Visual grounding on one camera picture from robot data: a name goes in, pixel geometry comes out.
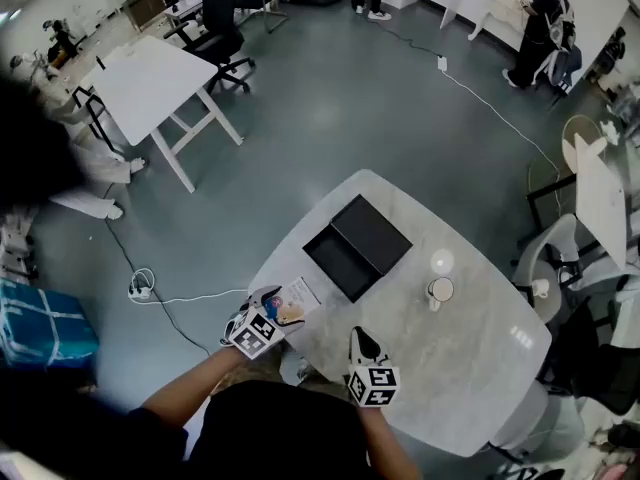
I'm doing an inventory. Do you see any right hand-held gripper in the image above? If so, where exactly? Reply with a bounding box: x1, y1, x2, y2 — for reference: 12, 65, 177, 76
345, 325, 402, 412

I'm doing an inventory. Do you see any grey office chair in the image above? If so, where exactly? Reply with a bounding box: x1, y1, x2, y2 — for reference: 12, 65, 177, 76
509, 212, 591, 325

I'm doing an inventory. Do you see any white slanted-leg table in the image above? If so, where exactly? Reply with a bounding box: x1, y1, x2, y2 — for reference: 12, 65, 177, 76
79, 35, 246, 194

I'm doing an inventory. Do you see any person's right forearm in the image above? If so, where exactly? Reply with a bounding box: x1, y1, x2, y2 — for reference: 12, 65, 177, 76
355, 402, 424, 480

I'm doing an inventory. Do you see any person's left forearm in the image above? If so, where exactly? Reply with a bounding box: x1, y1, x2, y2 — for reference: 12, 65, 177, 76
140, 345, 246, 432

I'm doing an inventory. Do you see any black cable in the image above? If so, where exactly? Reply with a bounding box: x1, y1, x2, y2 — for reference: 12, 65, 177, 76
102, 182, 214, 358

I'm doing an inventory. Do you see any black box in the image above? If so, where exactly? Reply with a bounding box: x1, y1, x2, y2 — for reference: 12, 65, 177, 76
301, 193, 415, 305

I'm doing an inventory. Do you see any person's black clothing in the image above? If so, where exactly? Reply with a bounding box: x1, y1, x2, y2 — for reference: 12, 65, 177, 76
0, 367, 381, 480

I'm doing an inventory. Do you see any white colourful box of bandages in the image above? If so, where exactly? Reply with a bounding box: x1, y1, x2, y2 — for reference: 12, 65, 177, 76
263, 276, 324, 327

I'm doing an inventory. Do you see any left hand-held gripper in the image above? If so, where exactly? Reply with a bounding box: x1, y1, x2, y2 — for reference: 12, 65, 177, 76
219, 284, 307, 360

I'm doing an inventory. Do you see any white cup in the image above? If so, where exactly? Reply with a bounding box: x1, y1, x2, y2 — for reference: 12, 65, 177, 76
425, 276, 456, 312

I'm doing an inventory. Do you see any long white cable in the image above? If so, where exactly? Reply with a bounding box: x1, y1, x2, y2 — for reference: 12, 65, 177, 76
441, 67, 562, 219

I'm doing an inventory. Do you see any black office chair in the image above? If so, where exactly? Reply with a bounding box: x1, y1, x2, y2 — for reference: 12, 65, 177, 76
163, 0, 257, 95

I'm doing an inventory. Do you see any blue wrapped box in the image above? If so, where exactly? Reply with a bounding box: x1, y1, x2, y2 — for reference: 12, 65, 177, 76
0, 277, 100, 369

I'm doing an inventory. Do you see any round wooden stool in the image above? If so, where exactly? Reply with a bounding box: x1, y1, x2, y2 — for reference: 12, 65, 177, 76
560, 114, 607, 174

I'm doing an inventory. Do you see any white table black frame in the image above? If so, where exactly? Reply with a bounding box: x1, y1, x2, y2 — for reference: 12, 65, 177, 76
517, 132, 632, 272

